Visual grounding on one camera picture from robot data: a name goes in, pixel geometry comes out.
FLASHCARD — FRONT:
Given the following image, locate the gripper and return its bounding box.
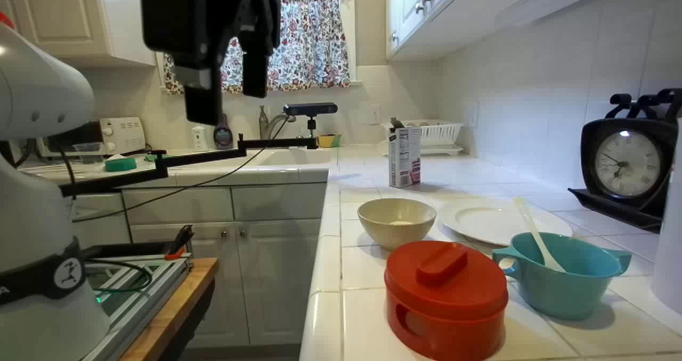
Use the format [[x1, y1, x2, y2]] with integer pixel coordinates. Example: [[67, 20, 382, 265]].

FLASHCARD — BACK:
[[140, 0, 282, 127]]

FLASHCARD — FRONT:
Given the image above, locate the grey bowl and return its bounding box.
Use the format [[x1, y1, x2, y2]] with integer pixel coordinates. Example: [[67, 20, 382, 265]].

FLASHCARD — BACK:
[[357, 198, 438, 251]]

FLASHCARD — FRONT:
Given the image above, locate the white plastic spoon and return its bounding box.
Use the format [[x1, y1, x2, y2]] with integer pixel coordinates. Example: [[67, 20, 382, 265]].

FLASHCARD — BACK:
[[513, 195, 567, 274]]

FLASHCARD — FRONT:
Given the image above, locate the blue bowl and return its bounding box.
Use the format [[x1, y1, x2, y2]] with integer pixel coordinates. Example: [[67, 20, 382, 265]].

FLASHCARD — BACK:
[[491, 232, 633, 321]]

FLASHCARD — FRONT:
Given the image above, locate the silver tap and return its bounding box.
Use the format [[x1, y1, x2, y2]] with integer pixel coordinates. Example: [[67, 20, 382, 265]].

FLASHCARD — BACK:
[[258, 105, 291, 140]]

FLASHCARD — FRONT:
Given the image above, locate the dark bottle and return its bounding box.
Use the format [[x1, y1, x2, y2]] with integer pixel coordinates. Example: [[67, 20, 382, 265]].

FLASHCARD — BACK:
[[213, 113, 234, 150]]

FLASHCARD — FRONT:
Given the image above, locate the floral curtain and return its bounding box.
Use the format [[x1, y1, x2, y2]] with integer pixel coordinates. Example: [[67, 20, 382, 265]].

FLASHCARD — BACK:
[[163, 0, 352, 95]]

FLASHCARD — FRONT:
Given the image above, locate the white sink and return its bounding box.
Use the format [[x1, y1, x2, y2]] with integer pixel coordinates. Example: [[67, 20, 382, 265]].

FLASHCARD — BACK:
[[249, 147, 335, 166]]

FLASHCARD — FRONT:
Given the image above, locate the white toaster oven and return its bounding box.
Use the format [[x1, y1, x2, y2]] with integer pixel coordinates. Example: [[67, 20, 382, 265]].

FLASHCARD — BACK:
[[36, 117, 146, 160]]

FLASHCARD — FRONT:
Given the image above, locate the white drawer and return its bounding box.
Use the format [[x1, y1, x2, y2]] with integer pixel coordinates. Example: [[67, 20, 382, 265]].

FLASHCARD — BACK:
[[231, 183, 327, 222], [122, 186, 234, 226]]

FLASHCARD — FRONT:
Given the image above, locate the clear plastic container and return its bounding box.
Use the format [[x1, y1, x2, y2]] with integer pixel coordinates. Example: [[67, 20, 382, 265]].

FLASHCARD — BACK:
[[73, 142, 105, 164]]

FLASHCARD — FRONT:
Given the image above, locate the red and black clamp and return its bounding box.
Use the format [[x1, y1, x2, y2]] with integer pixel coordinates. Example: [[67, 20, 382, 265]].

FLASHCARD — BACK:
[[164, 224, 195, 261]]

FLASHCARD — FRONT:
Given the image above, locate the white carton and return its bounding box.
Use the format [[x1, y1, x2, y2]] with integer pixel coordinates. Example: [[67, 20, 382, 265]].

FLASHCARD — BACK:
[[388, 117, 422, 189]]

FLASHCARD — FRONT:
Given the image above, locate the white dish rack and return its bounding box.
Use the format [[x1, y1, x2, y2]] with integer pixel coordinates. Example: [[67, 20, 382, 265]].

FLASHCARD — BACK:
[[377, 119, 465, 157]]

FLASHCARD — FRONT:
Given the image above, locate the white cabinet door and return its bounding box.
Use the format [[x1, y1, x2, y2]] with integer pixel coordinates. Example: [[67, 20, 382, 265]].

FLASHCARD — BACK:
[[237, 218, 322, 347], [130, 222, 250, 348]]

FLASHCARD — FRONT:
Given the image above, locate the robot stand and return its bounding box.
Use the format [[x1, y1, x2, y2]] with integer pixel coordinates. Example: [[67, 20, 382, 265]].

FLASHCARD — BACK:
[[80, 241, 220, 361]]

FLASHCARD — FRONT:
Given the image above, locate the red pot lid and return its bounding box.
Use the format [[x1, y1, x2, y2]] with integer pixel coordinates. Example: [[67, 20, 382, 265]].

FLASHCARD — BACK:
[[384, 241, 509, 322]]

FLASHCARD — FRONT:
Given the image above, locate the white plate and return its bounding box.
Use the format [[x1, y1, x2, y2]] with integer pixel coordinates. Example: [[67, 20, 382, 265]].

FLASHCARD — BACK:
[[437, 198, 574, 247]]

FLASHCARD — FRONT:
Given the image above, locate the red pot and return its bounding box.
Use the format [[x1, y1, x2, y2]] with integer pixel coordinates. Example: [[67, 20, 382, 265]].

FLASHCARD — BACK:
[[384, 241, 509, 361]]

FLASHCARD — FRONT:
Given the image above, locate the black clock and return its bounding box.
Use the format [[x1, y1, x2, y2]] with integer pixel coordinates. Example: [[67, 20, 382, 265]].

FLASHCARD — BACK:
[[567, 88, 682, 233]]

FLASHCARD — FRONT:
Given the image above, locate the camera on mount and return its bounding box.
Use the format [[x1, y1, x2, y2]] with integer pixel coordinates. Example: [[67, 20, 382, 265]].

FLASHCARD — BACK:
[[59, 102, 339, 198]]

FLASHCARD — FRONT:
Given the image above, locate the black cable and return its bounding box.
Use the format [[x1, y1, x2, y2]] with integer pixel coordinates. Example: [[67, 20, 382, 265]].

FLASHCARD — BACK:
[[74, 115, 291, 224]]

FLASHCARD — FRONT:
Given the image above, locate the cream wall cabinet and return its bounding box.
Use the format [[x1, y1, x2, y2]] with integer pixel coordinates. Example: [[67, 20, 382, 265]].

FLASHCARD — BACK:
[[0, 0, 157, 67]]

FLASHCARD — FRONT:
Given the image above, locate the green cable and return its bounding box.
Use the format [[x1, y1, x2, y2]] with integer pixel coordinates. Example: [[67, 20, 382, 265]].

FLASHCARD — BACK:
[[86, 258, 153, 293]]

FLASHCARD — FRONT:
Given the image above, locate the white wall cabinet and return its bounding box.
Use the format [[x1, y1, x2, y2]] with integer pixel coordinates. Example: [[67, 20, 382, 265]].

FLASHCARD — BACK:
[[386, 0, 636, 62]]

